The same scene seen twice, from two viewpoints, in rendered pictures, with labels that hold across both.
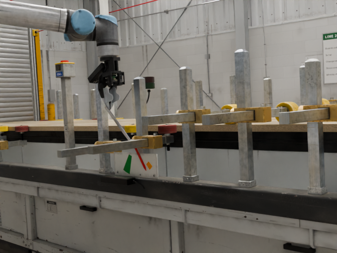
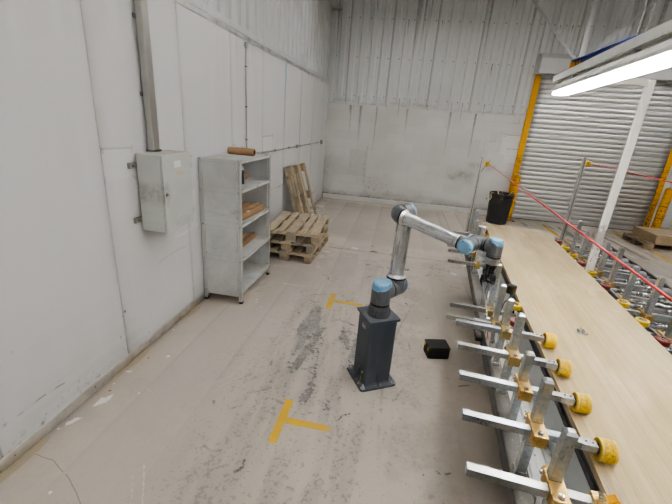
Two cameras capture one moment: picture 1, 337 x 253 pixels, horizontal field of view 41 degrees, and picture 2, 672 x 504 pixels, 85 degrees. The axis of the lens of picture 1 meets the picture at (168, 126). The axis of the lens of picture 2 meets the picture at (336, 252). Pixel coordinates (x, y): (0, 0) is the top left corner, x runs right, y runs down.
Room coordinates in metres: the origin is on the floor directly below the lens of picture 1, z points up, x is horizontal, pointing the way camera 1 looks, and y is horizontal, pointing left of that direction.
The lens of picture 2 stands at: (-0.03, -1.23, 1.98)
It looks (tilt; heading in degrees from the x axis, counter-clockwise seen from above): 20 degrees down; 62
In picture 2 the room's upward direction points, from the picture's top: 4 degrees clockwise
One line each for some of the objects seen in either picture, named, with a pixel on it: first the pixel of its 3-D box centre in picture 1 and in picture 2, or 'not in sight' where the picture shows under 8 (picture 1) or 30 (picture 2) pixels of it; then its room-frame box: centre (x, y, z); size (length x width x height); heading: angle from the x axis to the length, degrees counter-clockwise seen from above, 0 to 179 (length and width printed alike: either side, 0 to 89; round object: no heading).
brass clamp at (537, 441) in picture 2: not in sight; (535, 428); (1.19, -0.65, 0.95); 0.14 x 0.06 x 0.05; 48
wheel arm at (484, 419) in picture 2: not in sight; (531, 430); (1.17, -0.65, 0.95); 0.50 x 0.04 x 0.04; 138
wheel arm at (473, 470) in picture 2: not in sight; (526, 485); (0.95, -0.79, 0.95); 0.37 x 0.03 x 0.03; 138
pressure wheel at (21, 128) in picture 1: (22, 134); not in sight; (2.81, 0.91, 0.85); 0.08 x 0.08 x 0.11
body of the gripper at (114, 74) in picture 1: (110, 72); (489, 273); (1.88, 0.23, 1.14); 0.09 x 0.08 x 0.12; 48
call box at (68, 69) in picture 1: (65, 71); not in sight; (2.23, 0.49, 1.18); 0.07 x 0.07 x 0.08; 48
